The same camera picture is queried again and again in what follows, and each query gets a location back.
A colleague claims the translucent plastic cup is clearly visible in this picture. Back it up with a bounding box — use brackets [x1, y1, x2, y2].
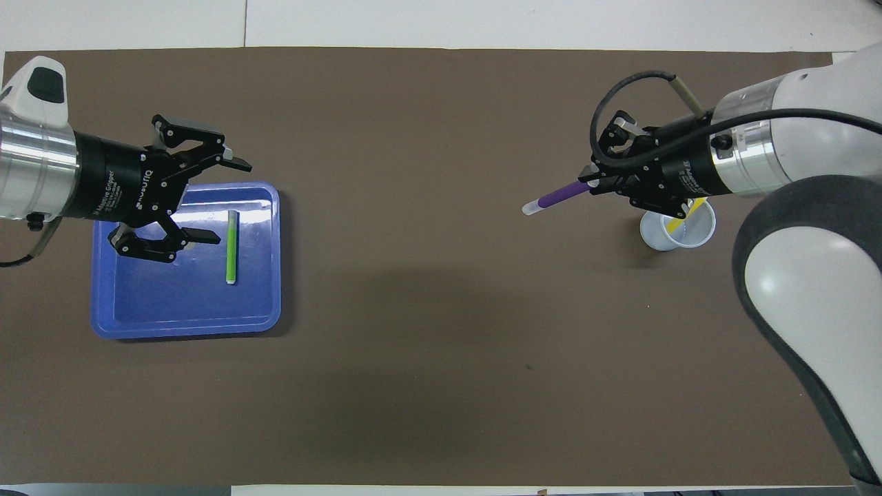
[639, 200, 717, 252]

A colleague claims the brown table mat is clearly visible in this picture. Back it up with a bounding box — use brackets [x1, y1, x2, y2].
[0, 47, 879, 486]

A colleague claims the yellow pen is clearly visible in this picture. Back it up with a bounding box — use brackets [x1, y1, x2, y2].
[665, 198, 709, 235]

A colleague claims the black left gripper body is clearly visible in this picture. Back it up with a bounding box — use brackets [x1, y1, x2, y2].
[65, 131, 166, 224]

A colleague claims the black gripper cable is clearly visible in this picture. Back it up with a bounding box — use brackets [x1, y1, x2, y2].
[0, 214, 59, 268]
[589, 71, 882, 173]

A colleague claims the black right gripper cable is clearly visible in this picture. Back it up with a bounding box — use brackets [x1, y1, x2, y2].
[589, 71, 882, 173]

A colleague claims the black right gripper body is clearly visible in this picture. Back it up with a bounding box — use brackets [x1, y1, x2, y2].
[641, 114, 722, 202]

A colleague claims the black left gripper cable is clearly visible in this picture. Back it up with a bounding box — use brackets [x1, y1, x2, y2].
[0, 214, 59, 268]

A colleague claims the green pen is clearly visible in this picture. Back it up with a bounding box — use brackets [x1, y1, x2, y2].
[225, 210, 239, 285]

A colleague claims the purple pen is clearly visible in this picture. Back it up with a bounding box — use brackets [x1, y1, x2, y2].
[522, 178, 600, 217]

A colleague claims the blue plastic tray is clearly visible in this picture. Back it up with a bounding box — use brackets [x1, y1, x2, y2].
[90, 181, 282, 340]

